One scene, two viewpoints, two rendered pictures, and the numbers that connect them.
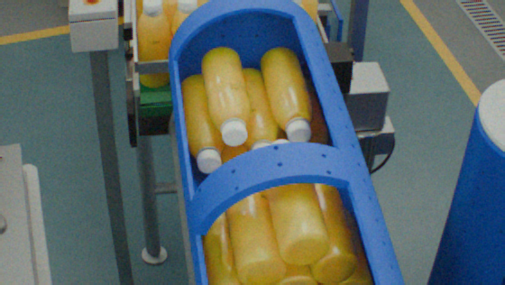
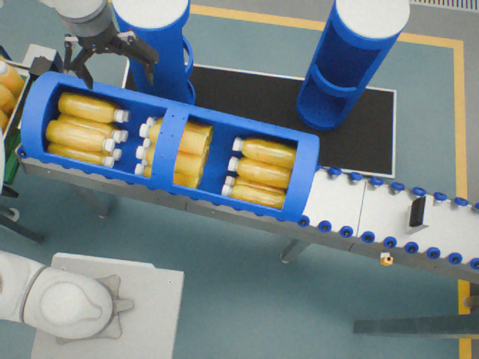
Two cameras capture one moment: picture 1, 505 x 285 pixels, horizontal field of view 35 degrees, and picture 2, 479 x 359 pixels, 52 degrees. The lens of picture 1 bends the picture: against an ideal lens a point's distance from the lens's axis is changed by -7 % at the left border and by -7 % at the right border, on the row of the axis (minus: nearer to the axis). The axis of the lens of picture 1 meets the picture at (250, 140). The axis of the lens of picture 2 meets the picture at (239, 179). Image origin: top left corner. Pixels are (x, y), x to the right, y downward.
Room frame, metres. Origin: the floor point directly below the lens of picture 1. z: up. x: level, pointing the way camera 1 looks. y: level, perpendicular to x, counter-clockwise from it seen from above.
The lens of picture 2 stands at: (0.50, 0.41, 2.59)
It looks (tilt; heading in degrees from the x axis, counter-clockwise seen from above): 73 degrees down; 282
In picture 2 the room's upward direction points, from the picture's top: 12 degrees clockwise
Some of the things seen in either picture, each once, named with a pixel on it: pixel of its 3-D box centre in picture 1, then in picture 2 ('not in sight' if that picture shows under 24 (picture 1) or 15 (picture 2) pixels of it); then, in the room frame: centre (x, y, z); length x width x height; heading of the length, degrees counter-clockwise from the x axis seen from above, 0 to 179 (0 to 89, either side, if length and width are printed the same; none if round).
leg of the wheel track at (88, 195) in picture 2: not in sight; (90, 197); (1.25, 0.08, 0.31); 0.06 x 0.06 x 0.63; 10
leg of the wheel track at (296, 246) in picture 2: not in sight; (295, 248); (0.28, -0.08, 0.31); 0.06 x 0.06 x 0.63; 10
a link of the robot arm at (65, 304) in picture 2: not in sight; (70, 305); (0.86, 0.49, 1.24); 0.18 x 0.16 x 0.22; 7
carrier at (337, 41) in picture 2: not in sight; (342, 66); (0.41, -0.89, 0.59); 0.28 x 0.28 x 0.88
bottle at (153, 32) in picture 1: (153, 44); not in sight; (1.42, 0.21, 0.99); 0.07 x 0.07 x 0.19
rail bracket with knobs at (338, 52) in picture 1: (330, 70); (44, 74); (1.40, -0.16, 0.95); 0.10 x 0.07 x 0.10; 100
